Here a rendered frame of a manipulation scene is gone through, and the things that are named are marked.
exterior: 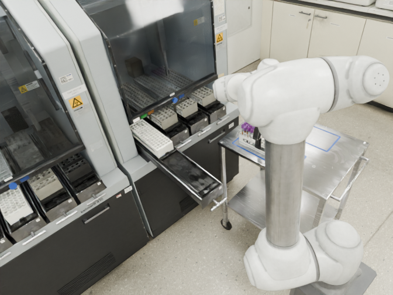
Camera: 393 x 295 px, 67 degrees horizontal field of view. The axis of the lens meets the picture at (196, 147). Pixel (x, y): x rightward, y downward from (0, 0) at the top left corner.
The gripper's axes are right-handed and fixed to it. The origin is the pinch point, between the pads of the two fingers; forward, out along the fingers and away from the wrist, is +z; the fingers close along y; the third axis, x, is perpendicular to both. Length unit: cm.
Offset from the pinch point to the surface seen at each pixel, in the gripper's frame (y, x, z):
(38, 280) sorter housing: -115, 54, 45
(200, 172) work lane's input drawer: -32.0, 14.0, 7.2
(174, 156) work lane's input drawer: -32.2, 32.8, 7.2
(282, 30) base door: 203, 113, 35
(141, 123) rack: -29, 63, 1
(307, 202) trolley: 25, -19, 59
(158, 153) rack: -38, 37, 3
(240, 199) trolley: -1, 14, 59
